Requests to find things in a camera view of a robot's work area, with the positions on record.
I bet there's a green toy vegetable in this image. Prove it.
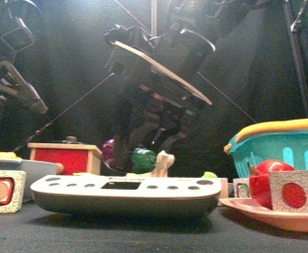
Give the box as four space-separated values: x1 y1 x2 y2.
101 138 157 175

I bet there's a pink plate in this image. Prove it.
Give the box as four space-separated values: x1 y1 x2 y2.
219 196 308 234

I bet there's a cream toy figure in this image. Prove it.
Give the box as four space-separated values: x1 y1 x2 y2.
151 149 176 178

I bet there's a grey knob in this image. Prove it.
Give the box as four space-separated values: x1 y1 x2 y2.
56 135 86 145

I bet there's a yellow-green toy piece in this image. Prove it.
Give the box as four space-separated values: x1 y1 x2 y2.
199 171 219 180

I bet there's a red wooden toy box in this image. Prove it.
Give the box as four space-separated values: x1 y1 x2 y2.
26 141 104 176

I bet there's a yellow toy food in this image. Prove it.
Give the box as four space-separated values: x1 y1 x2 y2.
0 150 25 161

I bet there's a grey vertical rod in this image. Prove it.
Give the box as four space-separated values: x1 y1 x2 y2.
151 0 159 38

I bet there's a small wooden picture block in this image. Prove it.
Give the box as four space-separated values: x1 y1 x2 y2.
232 177 252 199

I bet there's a teal basket with yellow rim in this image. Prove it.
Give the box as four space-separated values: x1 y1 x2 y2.
223 118 308 180

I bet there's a grey plastic container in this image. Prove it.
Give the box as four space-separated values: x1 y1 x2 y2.
0 157 65 203

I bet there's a red toy pepper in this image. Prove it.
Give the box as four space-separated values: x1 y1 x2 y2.
248 159 296 211

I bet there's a wooden block with food picture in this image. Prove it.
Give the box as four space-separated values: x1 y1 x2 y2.
0 169 28 214

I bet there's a wooden block with red circle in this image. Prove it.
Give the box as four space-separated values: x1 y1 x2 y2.
268 169 308 214

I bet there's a thin black cable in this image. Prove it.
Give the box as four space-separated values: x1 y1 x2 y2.
195 71 257 124
12 72 117 152

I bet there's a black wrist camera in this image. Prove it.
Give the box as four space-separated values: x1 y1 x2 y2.
102 24 155 50

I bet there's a black frame pole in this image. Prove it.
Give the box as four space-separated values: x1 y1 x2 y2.
281 0 308 119

